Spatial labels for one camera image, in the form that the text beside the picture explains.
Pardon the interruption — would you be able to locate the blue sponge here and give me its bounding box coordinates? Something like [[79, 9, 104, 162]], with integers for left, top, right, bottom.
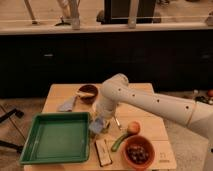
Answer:
[[89, 118, 104, 134]]

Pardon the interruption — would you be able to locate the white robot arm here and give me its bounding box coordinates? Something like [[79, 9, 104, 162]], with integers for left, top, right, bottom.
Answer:
[[96, 74, 213, 171]]

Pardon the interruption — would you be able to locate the green plastic tray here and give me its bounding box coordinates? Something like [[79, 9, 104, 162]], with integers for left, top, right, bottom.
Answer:
[[20, 112, 90, 165]]

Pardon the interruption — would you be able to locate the metal spoon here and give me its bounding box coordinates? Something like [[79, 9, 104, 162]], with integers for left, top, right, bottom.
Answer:
[[113, 116, 122, 130]]

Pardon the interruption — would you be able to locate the green cucumber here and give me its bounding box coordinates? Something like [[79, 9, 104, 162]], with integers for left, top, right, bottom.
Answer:
[[111, 133, 130, 152]]

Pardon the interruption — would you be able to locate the orange peach fruit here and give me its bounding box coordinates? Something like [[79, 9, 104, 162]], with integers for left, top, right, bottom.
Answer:
[[127, 121, 140, 135]]

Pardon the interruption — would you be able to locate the wooden spoon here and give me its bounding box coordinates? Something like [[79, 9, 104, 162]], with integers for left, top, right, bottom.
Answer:
[[76, 91, 94, 98]]

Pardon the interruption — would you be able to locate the dark brown bowl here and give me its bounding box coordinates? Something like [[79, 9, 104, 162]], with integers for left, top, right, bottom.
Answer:
[[79, 84, 98, 104]]

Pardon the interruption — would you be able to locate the black white eraser block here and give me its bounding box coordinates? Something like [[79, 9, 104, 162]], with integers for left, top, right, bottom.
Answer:
[[95, 139, 112, 167]]

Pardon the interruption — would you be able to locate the grey folded cloth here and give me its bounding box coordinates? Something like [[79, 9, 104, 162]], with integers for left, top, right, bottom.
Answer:
[[57, 96, 77, 112]]

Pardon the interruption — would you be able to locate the terracotta bowl with grapes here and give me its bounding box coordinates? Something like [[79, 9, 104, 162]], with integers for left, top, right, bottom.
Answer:
[[122, 135, 155, 171]]

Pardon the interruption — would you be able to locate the black chair base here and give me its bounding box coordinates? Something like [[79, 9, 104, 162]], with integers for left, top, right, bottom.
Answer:
[[0, 105, 25, 154]]

